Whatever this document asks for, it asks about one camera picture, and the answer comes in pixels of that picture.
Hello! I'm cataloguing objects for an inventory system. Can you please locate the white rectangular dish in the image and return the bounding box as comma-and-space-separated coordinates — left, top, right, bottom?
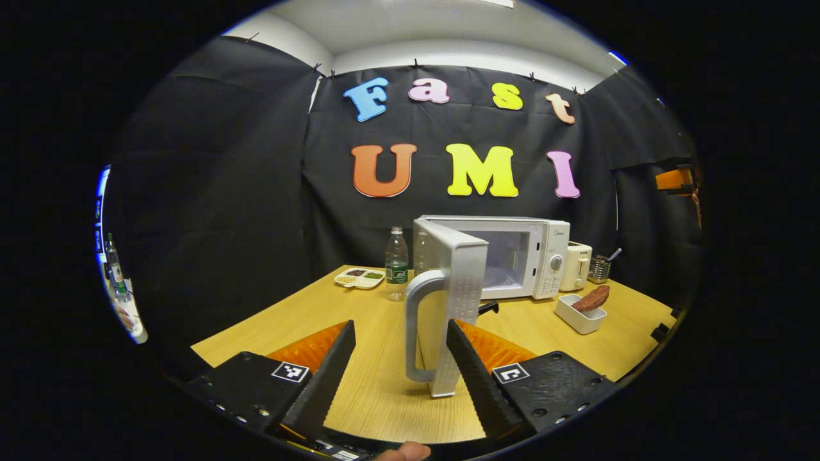
555, 294, 607, 335

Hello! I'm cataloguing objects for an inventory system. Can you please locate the white side counter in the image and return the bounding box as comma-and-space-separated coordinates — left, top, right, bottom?
110, 279, 149, 345

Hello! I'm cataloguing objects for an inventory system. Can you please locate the white microwave oven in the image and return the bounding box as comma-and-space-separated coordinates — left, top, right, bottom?
405, 214, 571, 399

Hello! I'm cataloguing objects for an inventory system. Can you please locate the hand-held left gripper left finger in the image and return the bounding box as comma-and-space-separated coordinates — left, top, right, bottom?
184, 319, 357, 442

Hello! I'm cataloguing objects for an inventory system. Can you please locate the white divided snack tray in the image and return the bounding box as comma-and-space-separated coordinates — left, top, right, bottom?
334, 267, 386, 290

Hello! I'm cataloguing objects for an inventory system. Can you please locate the brown meat patty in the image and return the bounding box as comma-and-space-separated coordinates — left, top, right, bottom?
571, 285, 611, 313

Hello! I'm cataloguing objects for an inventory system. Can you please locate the green glass bottle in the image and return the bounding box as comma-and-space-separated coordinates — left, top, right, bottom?
106, 232, 129, 302

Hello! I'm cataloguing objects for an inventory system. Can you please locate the white toaster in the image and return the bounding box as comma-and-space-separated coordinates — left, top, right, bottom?
559, 241, 593, 293

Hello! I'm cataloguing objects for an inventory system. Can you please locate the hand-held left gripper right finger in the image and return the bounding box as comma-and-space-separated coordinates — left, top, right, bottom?
446, 318, 617, 444

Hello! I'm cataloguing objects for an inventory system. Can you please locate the clear plastic water bottle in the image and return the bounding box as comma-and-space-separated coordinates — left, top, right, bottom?
385, 227, 409, 302

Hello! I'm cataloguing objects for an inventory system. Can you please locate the black backdrop cloth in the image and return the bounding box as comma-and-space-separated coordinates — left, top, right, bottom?
106, 35, 705, 378

